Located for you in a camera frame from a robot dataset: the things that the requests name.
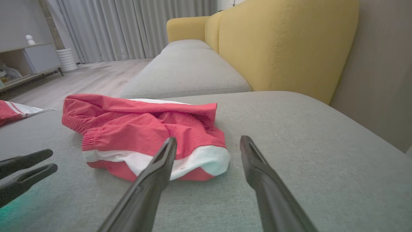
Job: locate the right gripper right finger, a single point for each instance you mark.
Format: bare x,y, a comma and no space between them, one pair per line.
270,193

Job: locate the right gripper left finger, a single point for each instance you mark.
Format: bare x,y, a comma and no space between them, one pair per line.
151,190

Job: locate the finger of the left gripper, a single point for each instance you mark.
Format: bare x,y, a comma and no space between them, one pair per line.
22,183
22,162

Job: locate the red and white garment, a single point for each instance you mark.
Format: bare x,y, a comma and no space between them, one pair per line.
128,129
8,114

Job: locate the large grey sofa chaise cushion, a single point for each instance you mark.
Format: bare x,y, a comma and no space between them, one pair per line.
305,145

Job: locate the grey soft items in cabinet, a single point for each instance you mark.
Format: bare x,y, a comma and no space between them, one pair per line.
9,74

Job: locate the grey wooden media cabinet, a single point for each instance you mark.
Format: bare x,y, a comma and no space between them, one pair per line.
42,58

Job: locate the white ribbed cylinder bin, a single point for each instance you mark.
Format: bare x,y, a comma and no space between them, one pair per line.
67,59

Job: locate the grey sofa seat cushion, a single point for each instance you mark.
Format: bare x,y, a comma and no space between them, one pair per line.
186,44
183,74

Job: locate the small white figurine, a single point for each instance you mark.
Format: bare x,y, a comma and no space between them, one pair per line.
30,40

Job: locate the yellow sofa backrest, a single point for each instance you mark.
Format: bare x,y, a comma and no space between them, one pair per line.
283,45

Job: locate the grey pleated curtain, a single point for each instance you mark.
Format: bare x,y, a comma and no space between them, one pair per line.
112,29

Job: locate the yellow sofa armrest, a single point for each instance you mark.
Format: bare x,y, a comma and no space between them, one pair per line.
185,29

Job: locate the brown wooden post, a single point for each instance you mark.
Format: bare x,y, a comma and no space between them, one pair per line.
51,25

